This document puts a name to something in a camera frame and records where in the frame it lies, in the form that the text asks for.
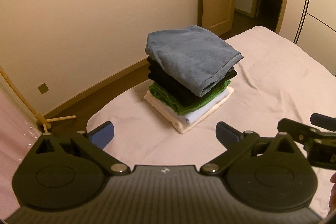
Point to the cream folded towel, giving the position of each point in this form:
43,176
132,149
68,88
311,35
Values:
183,128

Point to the white bed sheet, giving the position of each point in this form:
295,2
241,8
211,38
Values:
276,79

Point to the white wardrobe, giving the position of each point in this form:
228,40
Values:
310,24

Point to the black folded garment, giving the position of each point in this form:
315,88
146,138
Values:
159,76

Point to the green folded garment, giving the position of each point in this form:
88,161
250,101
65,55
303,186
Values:
180,108

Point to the blue denim jeans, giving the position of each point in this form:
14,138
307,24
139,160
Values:
195,57

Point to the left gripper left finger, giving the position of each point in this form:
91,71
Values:
63,172

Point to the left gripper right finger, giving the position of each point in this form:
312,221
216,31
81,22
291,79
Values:
266,173

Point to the light blue folded garment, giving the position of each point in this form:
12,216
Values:
192,116

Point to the wooden coat stand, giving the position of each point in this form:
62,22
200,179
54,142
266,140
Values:
46,123

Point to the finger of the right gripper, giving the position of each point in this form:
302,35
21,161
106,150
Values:
323,121
299,132

